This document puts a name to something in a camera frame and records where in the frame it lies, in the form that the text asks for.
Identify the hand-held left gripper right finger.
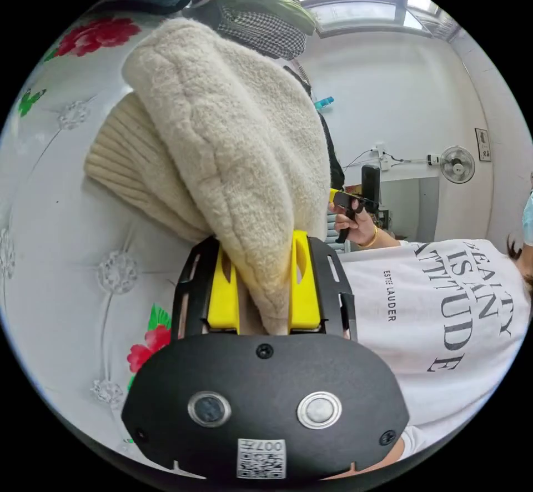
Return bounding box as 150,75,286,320
289,230,324,331

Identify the person's body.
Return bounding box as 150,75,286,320
337,189,533,462

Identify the white wall fan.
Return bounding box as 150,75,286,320
440,145,477,186

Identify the person's right forearm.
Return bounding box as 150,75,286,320
366,225,413,252

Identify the beige sweater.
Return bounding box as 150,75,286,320
84,17,335,337

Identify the bed with floral quilt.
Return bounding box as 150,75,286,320
0,13,217,453

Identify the framed wall picture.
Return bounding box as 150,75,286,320
474,127,492,163

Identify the window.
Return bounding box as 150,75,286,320
266,0,443,39

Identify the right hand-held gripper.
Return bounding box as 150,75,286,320
328,187,381,244

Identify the pile of clothes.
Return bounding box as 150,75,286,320
89,0,346,193

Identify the person's right hand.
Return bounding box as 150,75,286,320
328,202,378,248

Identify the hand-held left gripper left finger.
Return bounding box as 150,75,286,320
206,245,241,333

